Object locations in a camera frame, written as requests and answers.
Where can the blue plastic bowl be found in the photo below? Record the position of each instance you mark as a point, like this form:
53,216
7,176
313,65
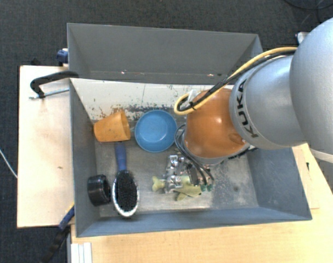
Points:
155,131

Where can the pale green toy animal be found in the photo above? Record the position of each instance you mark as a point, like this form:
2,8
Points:
191,191

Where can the grey metal bin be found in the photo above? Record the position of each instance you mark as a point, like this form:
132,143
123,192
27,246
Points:
160,53

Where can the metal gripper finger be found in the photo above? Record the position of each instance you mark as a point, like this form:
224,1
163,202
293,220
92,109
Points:
174,163
172,183

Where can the orange plastic cup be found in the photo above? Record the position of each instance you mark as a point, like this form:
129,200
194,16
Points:
111,127

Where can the pale wood board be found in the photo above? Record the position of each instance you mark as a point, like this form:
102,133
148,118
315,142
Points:
44,152

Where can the black round cap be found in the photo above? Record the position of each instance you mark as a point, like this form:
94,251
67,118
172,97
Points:
98,190

